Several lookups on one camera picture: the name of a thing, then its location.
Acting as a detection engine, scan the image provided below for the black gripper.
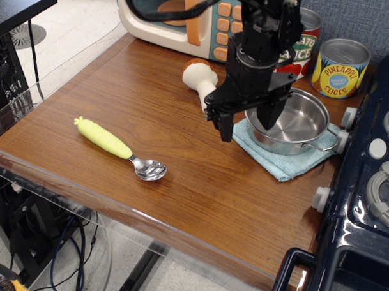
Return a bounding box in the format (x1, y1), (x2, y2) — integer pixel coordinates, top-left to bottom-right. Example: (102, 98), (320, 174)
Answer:
(205, 36), (295, 142)

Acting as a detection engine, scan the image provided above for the stainless steel pot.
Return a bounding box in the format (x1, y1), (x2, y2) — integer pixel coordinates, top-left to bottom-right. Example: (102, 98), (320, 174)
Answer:
(245, 88), (339, 155)

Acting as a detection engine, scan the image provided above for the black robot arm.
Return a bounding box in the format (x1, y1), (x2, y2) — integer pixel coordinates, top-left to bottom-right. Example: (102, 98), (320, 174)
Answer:
(204, 0), (304, 142)

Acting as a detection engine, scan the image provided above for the light blue folded cloth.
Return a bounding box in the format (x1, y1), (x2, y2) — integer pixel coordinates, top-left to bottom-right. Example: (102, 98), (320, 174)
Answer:
(233, 119), (337, 182)

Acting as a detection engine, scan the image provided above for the plush mushroom toy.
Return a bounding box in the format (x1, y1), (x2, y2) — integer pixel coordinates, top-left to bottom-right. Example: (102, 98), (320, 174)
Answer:
(181, 58), (218, 114)

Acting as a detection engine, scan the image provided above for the tomato sauce can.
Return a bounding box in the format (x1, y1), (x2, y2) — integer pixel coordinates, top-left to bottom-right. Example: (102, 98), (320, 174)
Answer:
(274, 8), (323, 79)

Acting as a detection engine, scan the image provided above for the toy microwave teal and cream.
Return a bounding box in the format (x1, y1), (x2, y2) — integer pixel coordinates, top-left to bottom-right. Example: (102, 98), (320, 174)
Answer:
(116, 0), (243, 63)

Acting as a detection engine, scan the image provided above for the pineapple slices can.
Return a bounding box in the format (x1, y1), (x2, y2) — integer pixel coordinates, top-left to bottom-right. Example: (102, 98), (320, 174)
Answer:
(311, 38), (372, 99)

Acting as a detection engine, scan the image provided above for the dark blue toy stove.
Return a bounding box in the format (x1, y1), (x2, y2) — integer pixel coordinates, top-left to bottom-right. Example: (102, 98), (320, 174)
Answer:
(272, 56), (389, 291)

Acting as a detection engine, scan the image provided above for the black desk at left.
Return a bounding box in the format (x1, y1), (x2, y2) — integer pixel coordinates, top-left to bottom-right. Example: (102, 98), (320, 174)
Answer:
(0, 0), (77, 43)

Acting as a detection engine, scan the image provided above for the spoon with yellow-green handle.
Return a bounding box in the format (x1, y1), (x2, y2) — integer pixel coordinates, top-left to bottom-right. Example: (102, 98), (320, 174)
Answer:
(74, 116), (167, 181)

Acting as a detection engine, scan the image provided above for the blue cable under table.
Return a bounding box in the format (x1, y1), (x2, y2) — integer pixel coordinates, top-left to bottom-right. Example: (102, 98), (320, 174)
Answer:
(49, 215), (87, 291)

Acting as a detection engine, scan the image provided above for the black cable under table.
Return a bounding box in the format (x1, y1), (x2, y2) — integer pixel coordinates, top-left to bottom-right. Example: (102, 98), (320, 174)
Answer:
(29, 209), (100, 291)

